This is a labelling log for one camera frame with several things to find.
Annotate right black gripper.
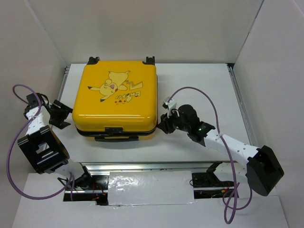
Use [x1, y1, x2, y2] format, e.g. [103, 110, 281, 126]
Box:
[157, 107, 190, 134]

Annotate yellow suitcase with grey lining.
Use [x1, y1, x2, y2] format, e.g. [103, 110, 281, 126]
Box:
[72, 57, 158, 142]

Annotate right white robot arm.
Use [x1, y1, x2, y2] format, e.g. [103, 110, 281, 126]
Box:
[158, 102, 285, 196]

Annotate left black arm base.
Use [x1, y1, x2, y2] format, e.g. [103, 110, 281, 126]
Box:
[63, 175, 109, 206]

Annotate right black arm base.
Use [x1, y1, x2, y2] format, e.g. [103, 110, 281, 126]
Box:
[189, 162, 234, 199]

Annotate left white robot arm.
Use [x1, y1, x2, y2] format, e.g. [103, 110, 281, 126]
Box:
[18, 93, 94, 190]

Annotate white foil cover sheet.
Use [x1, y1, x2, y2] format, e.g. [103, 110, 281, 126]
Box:
[107, 171, 195, 206]

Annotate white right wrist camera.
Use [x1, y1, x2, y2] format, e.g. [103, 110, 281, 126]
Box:
[162, 97, 179, 118]

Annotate aluminium front rail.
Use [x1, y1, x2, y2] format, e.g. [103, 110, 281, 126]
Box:
[36, 160, 265, 173]

